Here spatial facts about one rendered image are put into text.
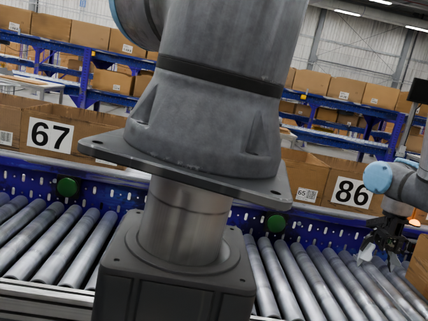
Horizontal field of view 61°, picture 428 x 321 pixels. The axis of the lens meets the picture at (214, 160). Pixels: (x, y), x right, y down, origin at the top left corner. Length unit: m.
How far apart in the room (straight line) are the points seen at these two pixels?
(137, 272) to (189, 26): 0.26
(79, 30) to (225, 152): 5.86
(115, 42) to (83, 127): 4.65
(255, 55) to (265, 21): 0.03
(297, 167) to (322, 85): 4.80
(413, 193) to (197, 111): 0.79
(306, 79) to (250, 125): 5.76
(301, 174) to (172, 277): 1.10
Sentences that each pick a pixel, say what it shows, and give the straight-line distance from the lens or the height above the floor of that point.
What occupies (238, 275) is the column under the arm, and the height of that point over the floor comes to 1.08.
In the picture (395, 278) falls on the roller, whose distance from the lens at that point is 1.49.
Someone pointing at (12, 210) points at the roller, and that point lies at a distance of 1.40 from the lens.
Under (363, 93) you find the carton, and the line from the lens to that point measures 6.49.
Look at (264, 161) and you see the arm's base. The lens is 0.38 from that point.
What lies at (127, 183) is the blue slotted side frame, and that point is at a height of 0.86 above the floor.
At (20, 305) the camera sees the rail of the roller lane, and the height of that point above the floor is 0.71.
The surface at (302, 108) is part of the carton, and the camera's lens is 10.46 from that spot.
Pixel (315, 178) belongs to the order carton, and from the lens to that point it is 1.48.
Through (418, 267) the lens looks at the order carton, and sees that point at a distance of 1.46.
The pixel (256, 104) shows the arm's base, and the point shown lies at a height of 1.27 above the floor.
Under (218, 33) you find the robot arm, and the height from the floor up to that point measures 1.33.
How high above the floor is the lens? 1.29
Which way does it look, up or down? 12 degrees down
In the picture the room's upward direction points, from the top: 12 degrees clockwise
